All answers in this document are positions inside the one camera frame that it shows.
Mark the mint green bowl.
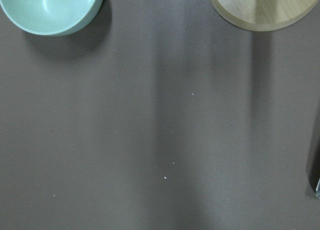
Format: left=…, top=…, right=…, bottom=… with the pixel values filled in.
left=0, top=0, right=103, bottom=36

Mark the wooden mug tree stand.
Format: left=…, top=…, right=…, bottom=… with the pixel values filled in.
left=210, top=0, right=320, bottom=32

